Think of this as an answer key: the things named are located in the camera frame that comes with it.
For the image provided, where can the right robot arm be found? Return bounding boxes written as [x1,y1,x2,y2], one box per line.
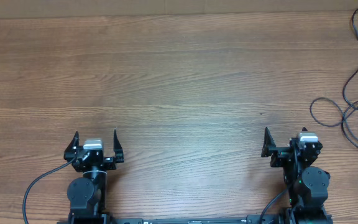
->
[258,128,333,223]

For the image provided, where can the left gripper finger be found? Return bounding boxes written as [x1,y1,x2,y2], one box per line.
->
[63,131,79,161]
[113,129,124,163]

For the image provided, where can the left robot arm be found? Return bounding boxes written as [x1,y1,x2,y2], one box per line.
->
[63,133,124,224]

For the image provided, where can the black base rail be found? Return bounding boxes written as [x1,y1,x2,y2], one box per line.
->
[57,215,333,224]

